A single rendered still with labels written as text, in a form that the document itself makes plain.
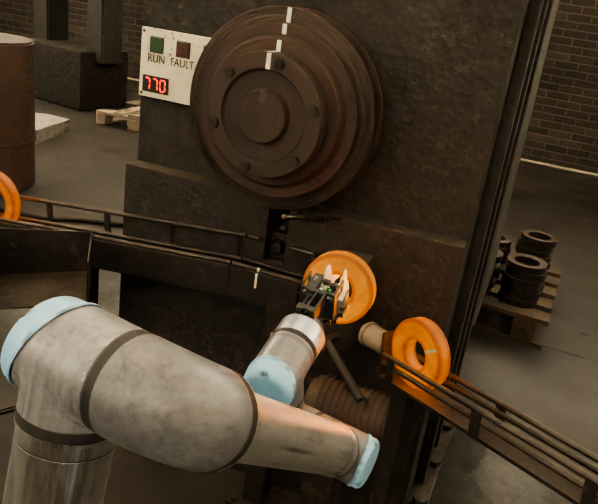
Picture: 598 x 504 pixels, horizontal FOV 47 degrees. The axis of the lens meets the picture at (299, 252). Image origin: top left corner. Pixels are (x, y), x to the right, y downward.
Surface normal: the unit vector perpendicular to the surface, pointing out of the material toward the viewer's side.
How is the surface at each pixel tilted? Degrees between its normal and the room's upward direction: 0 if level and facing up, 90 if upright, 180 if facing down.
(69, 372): 64
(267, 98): 90
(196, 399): 52
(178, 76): 90
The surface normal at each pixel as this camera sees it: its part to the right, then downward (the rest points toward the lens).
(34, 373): -0.50, 0.07
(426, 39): -0.37, 0.29
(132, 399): 0.06, -0.11
